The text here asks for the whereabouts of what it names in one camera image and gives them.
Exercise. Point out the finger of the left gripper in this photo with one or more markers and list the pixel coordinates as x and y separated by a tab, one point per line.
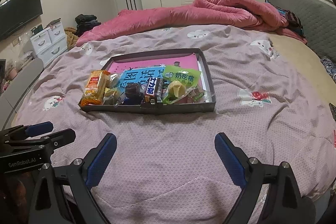
56	140
22	131

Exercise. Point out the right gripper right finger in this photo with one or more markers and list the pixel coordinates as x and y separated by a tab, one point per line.
283	203

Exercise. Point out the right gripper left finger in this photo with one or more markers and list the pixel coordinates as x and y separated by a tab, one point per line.
63	194

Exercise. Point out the orange cracker packet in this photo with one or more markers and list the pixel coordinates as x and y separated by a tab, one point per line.
95	88

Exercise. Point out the yellow snack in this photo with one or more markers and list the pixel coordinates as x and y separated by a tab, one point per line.
113	80

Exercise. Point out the snickers chocolate bar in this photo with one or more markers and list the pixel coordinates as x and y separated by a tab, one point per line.
152	96

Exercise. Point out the green milk candy bag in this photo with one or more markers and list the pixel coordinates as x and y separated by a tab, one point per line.
181	82

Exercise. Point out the small green cake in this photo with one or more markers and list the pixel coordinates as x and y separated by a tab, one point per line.
114	96

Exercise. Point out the blue cookie packet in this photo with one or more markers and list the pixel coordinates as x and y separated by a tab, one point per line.
132	101

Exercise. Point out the person's left hand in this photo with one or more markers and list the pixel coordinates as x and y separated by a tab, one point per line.
15	198

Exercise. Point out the white drawer cabinet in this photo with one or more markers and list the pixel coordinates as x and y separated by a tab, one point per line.
49	43

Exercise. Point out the pink patterned bed sheet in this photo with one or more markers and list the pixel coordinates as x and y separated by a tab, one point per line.
166	168

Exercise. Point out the pink and blue book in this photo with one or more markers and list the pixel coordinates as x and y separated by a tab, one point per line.
140	71

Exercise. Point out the brown fuzzy blanket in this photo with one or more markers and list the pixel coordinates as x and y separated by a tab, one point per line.
71	37

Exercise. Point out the pile of dark clothes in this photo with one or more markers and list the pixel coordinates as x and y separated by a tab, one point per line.
85	23

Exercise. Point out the dark shallow box tray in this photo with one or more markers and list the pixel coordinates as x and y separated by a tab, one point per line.
206	82

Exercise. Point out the dark folded clothes by headboard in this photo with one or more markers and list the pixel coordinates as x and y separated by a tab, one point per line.
294	23

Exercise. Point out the grey padded headboard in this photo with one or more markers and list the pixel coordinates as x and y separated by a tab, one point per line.
318	20

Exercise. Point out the red pink quilt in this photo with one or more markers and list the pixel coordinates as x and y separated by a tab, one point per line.
244	14

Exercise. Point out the black wall television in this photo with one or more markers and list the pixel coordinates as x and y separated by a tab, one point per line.
17	13

